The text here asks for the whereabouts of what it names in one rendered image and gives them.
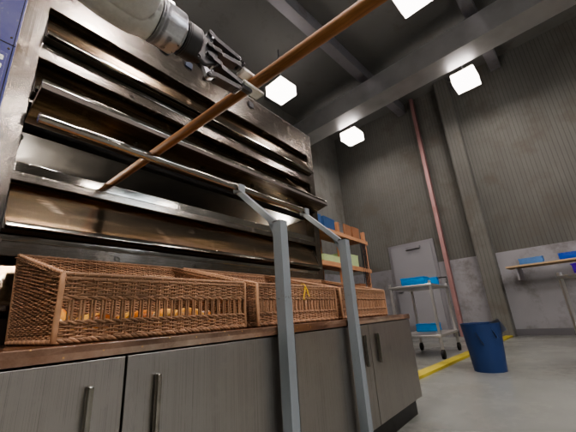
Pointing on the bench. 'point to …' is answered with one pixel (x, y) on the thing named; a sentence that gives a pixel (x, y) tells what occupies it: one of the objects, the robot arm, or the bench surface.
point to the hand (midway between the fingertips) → (250, 84)
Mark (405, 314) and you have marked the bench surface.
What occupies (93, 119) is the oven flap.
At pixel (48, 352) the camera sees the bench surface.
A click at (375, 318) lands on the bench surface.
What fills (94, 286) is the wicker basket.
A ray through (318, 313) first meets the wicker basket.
